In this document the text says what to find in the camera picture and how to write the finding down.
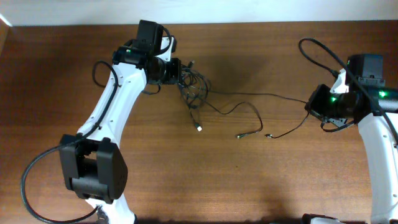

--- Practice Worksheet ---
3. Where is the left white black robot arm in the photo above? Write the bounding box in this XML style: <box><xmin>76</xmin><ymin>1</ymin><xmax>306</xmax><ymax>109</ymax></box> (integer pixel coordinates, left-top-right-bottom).
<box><xmin>59</xmin><ymin>20</ymin><xmax>182</xmax><ymax>223</ymax></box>

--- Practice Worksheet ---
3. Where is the black thin cable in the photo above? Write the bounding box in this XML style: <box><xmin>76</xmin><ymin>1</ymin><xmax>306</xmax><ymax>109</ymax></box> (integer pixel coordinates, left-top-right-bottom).
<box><xmin>186</xmin><ymin>70</ymin><xmax>311</xmax><ymax>139</ymax></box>

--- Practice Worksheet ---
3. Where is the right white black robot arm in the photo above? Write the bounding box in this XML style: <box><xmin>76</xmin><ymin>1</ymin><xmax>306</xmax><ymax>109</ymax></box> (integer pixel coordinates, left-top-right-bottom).
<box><xmin>305</xmin><ymin>54</ymin><xmax>397</xmax><ymax>223</ymax></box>

